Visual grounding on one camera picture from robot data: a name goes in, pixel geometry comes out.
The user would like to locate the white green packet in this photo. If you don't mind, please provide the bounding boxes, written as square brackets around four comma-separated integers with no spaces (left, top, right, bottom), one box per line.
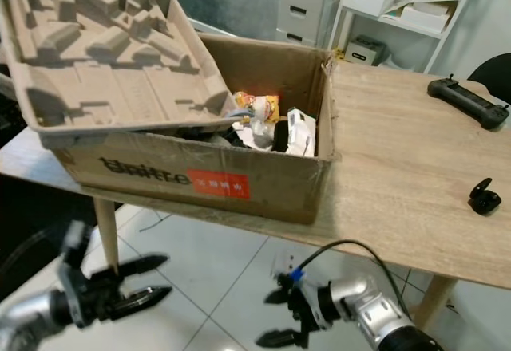
[286,108,320,158]

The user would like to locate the crumpled white paper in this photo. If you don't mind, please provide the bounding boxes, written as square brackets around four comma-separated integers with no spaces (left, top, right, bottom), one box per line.
[232,120,276,149]

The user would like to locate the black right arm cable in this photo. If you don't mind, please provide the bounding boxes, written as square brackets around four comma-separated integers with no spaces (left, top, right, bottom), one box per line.
[297,238,408,296]

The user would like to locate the small black earbud case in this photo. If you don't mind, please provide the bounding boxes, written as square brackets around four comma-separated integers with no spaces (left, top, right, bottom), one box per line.
[469,178,502,215]

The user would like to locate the black remote controller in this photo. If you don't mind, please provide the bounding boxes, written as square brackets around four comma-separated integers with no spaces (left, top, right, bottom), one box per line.
[427,74,510,132]

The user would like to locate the black chair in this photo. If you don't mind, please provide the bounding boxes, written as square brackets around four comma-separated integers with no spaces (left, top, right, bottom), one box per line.
[467,52,511,105]

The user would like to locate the brown printed cardboard box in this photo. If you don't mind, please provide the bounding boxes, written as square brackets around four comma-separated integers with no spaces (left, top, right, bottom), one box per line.
[48,32,341,226]

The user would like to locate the black round object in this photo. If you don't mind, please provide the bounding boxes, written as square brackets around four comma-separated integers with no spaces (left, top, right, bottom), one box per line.
[271,120,291,153]

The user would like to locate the white paper stack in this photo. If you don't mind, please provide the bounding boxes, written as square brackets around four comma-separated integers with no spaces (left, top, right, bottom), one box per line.
[383,0,460,37]

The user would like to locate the moulded pulp packing tray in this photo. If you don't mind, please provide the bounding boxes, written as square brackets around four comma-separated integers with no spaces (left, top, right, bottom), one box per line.
[0,0,240,146]

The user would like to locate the yellow snack packet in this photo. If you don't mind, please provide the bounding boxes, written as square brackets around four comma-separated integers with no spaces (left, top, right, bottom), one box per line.
[234,92,282,125]

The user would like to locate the small grey box device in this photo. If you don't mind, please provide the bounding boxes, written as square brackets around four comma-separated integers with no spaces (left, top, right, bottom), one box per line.
[345,34,388,66]

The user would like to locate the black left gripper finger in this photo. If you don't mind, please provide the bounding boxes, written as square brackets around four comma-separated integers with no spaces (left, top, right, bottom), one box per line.
[108,254,168,282]
[116,286,174,317]

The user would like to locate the white shelf unit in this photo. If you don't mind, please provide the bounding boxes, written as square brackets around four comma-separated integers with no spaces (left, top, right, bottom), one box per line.
[327,0,488,74]

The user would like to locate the white drawer cabinet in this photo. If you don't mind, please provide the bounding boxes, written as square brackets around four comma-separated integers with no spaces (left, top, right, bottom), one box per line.
[275,0,348,47]

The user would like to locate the light wooden table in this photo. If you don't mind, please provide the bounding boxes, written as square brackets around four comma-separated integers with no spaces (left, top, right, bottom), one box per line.
[0,60,511,332]

